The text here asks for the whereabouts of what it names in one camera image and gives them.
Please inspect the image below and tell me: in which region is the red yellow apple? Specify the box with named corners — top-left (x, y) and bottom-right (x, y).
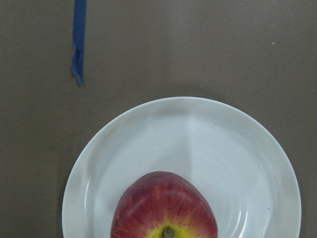
top-left (110, 171), bottom-right (218, 238)

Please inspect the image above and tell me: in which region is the white round plate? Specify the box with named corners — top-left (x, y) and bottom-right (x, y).
top-left (62, 97), bottom-right (302, 238)

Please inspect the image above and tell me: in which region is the torn blue tape strip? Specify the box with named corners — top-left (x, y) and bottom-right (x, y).
top-left (71, 0), bottom-right (87, 86)

